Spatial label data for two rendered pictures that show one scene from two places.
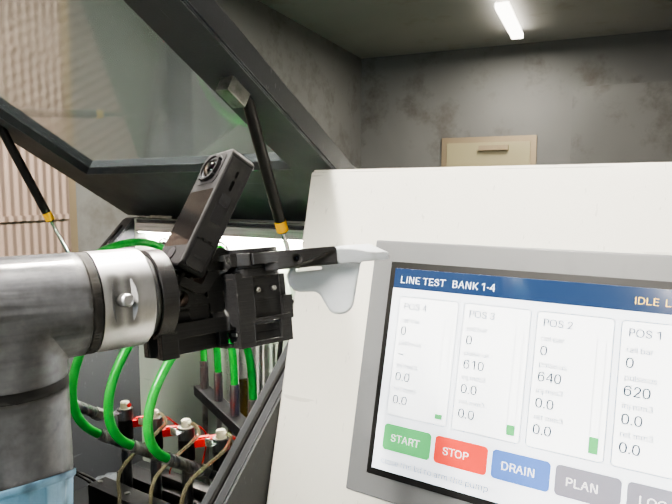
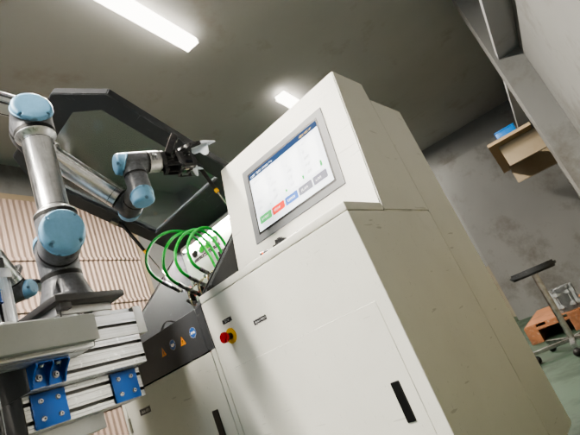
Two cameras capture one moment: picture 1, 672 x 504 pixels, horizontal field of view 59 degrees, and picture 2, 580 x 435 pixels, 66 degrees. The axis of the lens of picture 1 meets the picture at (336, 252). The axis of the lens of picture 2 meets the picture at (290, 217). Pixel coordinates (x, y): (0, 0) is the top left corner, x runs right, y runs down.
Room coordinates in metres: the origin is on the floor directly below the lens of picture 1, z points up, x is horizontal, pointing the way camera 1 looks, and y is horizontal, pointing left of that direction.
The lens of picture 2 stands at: (-0.92, -0.25, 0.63)
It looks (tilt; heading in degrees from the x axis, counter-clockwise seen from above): 17 degrees up; 2
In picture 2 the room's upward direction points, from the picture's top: 23 degrees counter-clockwise
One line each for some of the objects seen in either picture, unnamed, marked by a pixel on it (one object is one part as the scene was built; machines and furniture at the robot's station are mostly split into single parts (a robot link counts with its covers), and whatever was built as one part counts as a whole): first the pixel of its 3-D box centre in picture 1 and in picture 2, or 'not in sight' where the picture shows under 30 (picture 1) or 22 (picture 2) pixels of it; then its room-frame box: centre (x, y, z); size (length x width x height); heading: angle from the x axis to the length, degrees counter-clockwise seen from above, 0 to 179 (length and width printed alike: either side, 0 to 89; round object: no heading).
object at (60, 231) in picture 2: not in sight; (45, 175); (0.22, 0.42, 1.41); 0.15 x 0.12 x 0.55; 41
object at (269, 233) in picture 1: (222, 231); (211, 228); (1.28, 0.24, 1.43); 0.54 x 0.03 x 0.02; 57
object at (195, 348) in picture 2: not in sight; (160, 355); (0.86, 0.52, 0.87); 0.62 x 0.04 x 0.16; 57
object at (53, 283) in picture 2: not in sight; (65, 291); (0.32, 0.51, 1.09); 0.15 x 0.15 x 0.10
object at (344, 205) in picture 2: not in sight; (284, 256); (0.55, -0.12, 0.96); 0.70 x 0.22 x 0.03; 57
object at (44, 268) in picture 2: not in sight; (57, 255); (0.32, 0.51, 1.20); 0.13 x 0.12 x 0.14; 41
